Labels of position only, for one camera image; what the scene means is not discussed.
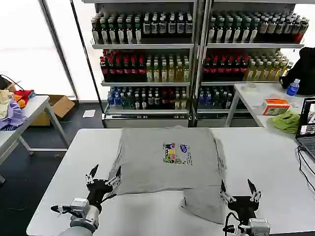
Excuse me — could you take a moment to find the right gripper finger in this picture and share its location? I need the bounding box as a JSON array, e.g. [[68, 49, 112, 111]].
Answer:
[[247, 178, 262, 203], [219, 179, 237, 203]]

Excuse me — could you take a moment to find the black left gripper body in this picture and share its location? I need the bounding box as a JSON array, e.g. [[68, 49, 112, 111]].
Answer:
[[86, 179, 116, 211]]

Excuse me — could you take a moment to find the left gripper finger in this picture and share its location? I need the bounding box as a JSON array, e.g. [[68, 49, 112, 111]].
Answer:
[[105, 165, 123, 186], [85, 164, 99, 185]]

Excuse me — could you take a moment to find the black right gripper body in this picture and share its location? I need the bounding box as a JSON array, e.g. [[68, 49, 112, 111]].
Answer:
[[227, 196, 260, 220]]

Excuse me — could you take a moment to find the grey printed t-shirt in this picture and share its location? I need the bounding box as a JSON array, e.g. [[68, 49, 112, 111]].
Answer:
[[108, 125, 228, 225]]

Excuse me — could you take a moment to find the green cloth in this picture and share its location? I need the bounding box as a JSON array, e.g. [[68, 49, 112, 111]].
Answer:
[[269, 110, 302, 135]]

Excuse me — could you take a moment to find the brown cardboard box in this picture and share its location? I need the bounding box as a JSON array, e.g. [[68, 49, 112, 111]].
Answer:
[[31, 94, 76, 127]]

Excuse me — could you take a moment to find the open laptop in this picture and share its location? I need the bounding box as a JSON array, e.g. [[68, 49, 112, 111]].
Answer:
[[295, 97, 315, 161]]

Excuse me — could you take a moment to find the orange tissue box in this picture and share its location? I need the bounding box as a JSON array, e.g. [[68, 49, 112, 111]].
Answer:
[[260, 98, 291, 116]]

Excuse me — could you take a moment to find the white side table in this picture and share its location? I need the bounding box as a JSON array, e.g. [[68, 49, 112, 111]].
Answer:
[[0, 95, 70, 165]]

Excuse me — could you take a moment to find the white desk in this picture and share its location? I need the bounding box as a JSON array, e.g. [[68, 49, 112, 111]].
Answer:
[[224, 82, 315, 129]]

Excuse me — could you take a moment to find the purple cloth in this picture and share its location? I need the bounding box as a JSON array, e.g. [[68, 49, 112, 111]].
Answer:
[[0, 99, 27, 131]]

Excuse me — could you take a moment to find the orange cloth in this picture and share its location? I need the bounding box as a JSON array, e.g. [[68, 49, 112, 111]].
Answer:
[[13, 94, 27, 109]]

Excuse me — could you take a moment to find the red cloth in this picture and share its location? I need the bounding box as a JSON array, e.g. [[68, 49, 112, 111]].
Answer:
[[14, 89, 35, 100]]

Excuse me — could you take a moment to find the clear water bottle blue label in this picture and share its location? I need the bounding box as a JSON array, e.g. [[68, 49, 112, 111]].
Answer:
[[285, 78, 301, 104]]

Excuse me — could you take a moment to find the cream cloth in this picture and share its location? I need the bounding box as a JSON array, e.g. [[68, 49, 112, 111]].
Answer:
[[0, 89, 14, 120]]

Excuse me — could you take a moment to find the metal shelf with bottles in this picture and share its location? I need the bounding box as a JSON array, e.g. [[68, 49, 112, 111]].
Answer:
[[196, 0, 310, 126], [90, 0, 198, 127]]

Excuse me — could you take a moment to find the black slanted pole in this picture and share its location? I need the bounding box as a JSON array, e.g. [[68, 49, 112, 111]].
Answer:
[[69, 0, 108, 129]]

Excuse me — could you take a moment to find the black bag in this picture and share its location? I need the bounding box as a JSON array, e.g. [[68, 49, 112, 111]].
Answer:
[[279, 46, 315, 90]]

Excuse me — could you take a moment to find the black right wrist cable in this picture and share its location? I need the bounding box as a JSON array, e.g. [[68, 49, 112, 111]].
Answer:
[[222, 211, 250, 236]]

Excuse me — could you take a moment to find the left wrist cable plug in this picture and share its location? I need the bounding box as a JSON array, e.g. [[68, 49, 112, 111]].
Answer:
[[50, 204, 74, 218]]

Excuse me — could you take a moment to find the black laptop cable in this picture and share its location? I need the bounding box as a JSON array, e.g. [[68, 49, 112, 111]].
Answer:
[[297, 145, 315, 193]]

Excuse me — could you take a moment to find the thin black cable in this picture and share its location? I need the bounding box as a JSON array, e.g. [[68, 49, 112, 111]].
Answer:
[[0, 74, 23, 92]]

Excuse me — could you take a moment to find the grey window frame post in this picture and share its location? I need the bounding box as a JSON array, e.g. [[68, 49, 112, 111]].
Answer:
[[38, 0, 80, 102]]

